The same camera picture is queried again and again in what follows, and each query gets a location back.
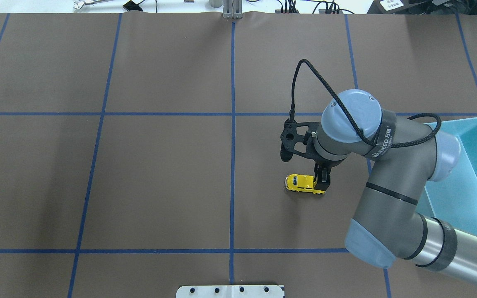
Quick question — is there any yellow beetle toy car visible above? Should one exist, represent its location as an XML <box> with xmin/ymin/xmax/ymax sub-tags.
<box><xmin>284</xmin><ymin>174</ymin><xmax>326</xmax><ymax>195</ymax></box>

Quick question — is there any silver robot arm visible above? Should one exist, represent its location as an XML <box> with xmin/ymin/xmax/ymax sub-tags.
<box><xmin>314</xmin><ymin>89</ymin><xmax>477</xmax><ymax>285</ymax></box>

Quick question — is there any light blue plastic bin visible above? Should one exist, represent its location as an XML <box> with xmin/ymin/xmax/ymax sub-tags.
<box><xmin>416</xmin><ymin>117</ymin><xmax>477</xmax><ymax>236</ymax></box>

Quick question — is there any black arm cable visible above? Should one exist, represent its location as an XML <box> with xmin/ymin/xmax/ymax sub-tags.
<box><xmin>289</xmin><ymin>59</ymin><xmax>442</xmax><ymax>149</ymax></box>

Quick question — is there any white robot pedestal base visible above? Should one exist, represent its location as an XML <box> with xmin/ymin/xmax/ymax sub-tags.
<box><xmin>176</xmin><ymin>284</ymin><xmax>286</xmax><ymax>298</ymax></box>

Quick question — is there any aluminium frame post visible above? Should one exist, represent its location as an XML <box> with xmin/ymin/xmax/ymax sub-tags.
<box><xmin>223</xmin><ymin>0</ymin><xmax>243</xmax><ymax>19</ymax></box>

